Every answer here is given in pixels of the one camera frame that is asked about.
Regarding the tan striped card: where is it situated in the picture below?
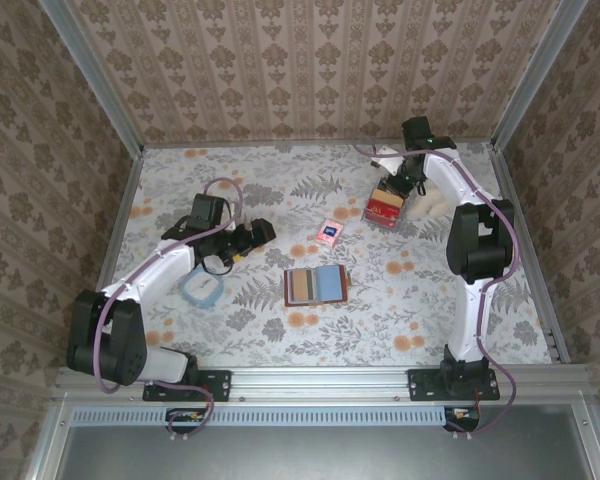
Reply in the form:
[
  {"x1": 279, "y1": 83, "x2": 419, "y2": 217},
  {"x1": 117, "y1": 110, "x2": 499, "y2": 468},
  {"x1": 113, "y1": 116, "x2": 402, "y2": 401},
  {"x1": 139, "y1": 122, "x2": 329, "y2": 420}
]
[{"x1": 286, "y1": 269, "x2": 319, "y2": 305}]

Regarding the brown leather card holder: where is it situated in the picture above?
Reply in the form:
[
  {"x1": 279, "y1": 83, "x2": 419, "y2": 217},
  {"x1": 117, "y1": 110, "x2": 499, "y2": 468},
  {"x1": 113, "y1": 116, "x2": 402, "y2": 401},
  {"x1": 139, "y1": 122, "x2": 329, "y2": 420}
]
[{"x1": 283, "y1": 264, "x2": 354, "y2": 308}]

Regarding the red box with cards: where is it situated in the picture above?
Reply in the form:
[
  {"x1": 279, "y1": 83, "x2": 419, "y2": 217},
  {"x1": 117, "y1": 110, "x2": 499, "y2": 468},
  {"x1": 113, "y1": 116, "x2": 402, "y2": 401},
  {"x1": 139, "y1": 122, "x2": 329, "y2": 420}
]
[{"x1": 361, "y1": 187, "x2": 410, "y2": 230}]

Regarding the red VIP card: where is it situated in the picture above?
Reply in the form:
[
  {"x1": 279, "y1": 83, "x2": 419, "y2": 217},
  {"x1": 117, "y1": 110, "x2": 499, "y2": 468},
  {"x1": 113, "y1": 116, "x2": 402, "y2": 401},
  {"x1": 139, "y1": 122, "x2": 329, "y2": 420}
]
[{"x1": 364, "y1": 199, "x2": 400, "y2": 224}]

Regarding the white plush dog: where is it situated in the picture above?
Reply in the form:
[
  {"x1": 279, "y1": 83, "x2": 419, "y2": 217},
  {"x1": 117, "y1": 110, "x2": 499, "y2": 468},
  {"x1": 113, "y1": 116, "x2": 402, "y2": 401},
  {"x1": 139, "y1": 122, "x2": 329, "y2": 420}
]
[{"x1": 408, "y1": 182, "x2": 454, "y2": 221}]

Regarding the pink tissue pack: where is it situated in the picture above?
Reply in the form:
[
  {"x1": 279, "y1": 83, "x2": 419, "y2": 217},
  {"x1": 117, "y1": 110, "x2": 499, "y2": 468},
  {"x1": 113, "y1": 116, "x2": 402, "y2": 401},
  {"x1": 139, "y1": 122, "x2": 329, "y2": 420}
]
[{"x1": 316, "y1": 217, "x2": 343, "y2": 248}]

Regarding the floral tablecloth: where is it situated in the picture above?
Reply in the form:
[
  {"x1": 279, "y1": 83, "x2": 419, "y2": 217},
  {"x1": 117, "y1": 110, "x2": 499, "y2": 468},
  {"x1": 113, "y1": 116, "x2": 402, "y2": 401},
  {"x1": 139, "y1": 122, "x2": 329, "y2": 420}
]
[{"x1": 87, "y1": 144, "x2": 555, "y2": 369}]

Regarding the grey metal shelf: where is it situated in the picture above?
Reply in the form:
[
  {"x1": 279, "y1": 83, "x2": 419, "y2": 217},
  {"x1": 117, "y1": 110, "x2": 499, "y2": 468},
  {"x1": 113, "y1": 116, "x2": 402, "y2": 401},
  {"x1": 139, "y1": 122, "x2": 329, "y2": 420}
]
[{"x1": 24, "y1": 402, "x2": 600, "y2": 480}]

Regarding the aluminium table side rail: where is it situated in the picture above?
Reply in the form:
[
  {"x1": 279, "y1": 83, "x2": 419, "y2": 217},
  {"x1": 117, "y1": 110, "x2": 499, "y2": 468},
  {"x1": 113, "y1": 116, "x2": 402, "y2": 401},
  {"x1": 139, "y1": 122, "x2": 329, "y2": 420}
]
[
  {"x1": 490, "y1": 144, "x2": 572, "y2": 369},
  {"x1": 74, "y1": 147, "x2": 145, "y2": 369}
]

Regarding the thin aluminium table rail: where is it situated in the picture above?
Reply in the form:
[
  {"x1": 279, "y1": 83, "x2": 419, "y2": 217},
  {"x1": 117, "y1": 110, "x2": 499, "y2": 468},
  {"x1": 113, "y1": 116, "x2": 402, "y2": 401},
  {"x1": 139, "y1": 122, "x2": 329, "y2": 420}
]
[{"x1": 142, "y1": 140, "x2": 495, "y2": 150}]

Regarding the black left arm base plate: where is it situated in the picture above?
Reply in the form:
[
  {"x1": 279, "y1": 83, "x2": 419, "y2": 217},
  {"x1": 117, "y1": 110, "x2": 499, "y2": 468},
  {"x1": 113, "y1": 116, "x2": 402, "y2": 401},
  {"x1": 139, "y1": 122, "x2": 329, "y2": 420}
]
[{"x1": 142, "y1": 368, "x2": 232, "y2": 403}]

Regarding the slanted aluminium frame post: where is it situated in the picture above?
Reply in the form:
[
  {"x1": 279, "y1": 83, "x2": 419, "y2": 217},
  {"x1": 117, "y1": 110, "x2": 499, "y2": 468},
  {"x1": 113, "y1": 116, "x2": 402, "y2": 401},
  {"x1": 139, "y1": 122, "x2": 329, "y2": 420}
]
[
  {"x1": 490, "y1": 0, "x2": 593, "y2": 151},
  {"x1": 37, "y1": 0, "x2": 146, "y2": 156}
]

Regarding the wide aluminium mounting rail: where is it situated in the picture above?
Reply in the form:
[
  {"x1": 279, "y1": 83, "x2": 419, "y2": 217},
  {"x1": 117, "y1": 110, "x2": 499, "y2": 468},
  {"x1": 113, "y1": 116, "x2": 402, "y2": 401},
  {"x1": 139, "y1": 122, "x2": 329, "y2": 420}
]
[{"x1": 54, "y1": 364, "x2": 594, "y2": 405}]

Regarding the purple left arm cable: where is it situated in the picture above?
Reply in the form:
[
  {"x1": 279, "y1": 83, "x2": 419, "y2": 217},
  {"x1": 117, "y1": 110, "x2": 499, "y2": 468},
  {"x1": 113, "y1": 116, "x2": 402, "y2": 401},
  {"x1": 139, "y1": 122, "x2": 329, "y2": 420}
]
[{"x1": 92, "y1": 178, "x2": 245, "y2": 444}]

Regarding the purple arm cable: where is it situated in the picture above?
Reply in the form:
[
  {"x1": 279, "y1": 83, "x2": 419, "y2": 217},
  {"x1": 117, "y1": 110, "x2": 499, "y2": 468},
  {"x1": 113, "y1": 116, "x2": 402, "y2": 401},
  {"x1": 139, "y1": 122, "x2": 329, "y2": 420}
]
[
  {"x1": 354, "y1": 144, "x2": 525, "y2": 441},
  {"x1": 92, "y1": 178, "x2": 245, "y2": 444}
]

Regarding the slotted grey cable duct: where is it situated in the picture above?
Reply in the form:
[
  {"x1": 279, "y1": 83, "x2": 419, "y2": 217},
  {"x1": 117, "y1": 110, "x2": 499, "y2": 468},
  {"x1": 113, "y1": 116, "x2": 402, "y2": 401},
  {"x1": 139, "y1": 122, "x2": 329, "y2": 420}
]
[{"x1": 72, "y1": 403, "x2": 446, "y2": 427}]

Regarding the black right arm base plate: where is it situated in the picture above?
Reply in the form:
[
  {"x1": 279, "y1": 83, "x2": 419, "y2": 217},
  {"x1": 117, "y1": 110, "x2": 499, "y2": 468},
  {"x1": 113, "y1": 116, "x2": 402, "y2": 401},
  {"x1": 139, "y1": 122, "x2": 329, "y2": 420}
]
[{"x1": 408, "y1": 368, "x2": 501, "y2": 403}]

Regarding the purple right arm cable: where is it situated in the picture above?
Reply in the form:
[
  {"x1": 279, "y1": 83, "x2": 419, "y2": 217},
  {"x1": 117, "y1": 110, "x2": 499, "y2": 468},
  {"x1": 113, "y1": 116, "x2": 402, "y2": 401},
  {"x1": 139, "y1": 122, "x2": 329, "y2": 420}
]
[{"x1": 354, "y1": 144, "x2": 525, "y2": 441}]

